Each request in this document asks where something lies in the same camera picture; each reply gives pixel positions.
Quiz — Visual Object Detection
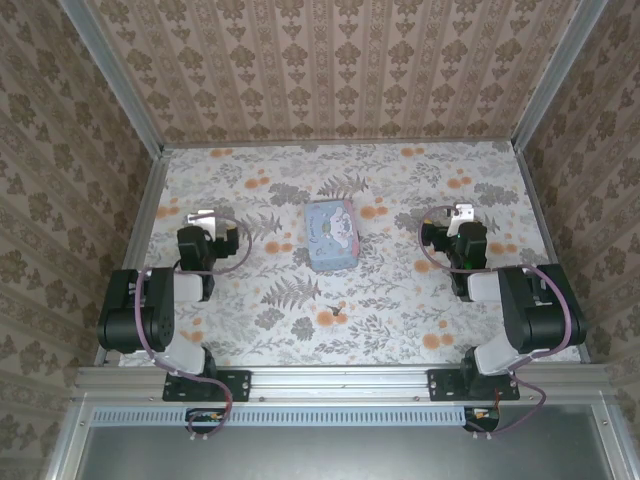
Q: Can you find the light blue cartoon tin box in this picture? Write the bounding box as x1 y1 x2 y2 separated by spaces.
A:
303 198 361 273

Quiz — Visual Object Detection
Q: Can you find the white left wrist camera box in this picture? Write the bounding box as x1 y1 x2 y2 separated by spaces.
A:
186 211 217 236

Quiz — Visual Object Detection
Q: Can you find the aluminium table edge bar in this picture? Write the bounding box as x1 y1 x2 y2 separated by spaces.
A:
94 147 171 366
513 139 592 364

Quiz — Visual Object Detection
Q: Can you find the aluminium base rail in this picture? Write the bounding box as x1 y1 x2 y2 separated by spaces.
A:
74 363 612 402

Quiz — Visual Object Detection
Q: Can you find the grey slotted cable duct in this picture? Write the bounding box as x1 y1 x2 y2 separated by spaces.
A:
92 405 506 427

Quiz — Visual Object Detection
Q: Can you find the small circuit board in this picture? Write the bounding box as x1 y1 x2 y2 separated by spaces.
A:
185 407 227 434
463 405 501 432

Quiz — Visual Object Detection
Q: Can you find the aluminium frame post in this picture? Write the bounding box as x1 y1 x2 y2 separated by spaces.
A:
512 0 609 151
58 0 166 154

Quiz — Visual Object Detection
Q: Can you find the grey metal sheet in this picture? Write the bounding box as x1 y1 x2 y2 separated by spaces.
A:
45 403 640 480

